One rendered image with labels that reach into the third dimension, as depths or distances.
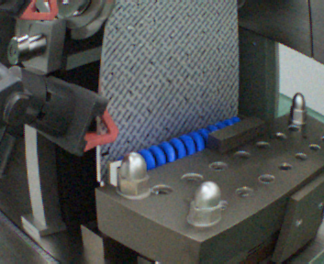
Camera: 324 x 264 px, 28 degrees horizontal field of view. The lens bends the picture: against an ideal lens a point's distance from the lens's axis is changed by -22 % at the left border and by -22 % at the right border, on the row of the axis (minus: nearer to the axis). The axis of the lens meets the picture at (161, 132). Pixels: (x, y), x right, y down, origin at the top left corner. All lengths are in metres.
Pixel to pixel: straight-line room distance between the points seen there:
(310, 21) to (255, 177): 0.28
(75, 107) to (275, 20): 0.39
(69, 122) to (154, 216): 0.13
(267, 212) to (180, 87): 0.22
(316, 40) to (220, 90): 0.19
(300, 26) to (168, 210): 0.38
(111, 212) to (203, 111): 0.22
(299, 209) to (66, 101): 0.31
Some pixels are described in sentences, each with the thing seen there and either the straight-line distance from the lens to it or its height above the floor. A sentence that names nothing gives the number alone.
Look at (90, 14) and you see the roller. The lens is 0.84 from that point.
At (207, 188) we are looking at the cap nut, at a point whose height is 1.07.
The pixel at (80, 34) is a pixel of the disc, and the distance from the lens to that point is 0.86.
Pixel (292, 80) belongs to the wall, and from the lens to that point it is 4.01.
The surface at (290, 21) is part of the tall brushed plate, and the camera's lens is 1.04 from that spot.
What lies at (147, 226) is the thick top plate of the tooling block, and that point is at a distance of 0.79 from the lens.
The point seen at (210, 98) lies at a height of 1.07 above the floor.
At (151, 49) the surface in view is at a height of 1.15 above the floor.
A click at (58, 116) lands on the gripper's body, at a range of 0.79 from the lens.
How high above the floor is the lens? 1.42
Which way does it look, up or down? 23 degrees down
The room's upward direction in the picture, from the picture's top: 3 degrees clockwise
